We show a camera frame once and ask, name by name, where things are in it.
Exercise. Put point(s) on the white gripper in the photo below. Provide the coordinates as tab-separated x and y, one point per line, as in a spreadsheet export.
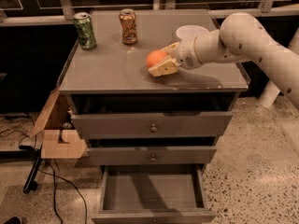
186	54

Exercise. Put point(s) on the orange fruit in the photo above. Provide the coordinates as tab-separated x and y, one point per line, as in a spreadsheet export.
155	57

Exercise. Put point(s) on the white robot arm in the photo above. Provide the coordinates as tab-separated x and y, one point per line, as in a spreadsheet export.
240	38

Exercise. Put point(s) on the grey top drawer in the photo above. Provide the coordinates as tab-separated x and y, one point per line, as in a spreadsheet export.
151	125

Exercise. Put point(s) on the grey drawer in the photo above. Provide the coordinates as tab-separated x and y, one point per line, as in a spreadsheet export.
150	155
151	125
153	194

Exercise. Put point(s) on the grey drawer cabinet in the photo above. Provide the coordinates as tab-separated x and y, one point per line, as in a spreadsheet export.
113	77

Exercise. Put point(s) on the grey middle drawer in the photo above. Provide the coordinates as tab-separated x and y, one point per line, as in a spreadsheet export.
150	155

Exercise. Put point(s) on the grey bottom drawer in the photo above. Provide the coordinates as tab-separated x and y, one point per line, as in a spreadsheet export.
153	194

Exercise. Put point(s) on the white ceramic bowl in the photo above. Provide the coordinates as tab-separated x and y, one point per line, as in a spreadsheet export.
190	31

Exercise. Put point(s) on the orange soda can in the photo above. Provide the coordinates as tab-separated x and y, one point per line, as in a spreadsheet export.
128	24

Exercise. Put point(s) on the green soda can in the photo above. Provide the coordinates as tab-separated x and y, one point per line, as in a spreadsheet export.
84	26

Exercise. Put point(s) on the white diagonal pole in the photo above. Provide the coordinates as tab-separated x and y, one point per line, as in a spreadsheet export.
271	91

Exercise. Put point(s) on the wooden box structure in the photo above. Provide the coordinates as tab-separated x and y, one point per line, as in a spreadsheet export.
59	138

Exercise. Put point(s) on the metal window railing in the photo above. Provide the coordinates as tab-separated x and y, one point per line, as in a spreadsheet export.
93	6

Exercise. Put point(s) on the black stand leg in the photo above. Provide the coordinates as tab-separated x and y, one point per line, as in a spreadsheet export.
31	183

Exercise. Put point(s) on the black shoe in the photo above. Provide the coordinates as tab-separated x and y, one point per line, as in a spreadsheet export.
13	220

